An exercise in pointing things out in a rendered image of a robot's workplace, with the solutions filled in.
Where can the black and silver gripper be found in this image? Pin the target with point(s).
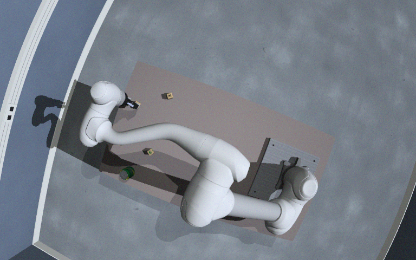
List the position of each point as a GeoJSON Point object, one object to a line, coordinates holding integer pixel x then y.
{"type": "Point", "coordinates": [130, 103]}

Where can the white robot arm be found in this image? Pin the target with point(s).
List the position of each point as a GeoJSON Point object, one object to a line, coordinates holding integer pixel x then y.
{"type": "Point", "coordinates": [207, 196]}

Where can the green and yellow drink can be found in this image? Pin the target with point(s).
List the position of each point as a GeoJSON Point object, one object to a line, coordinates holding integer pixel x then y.
{"type": "Point", "coordinates": [126, 173]}

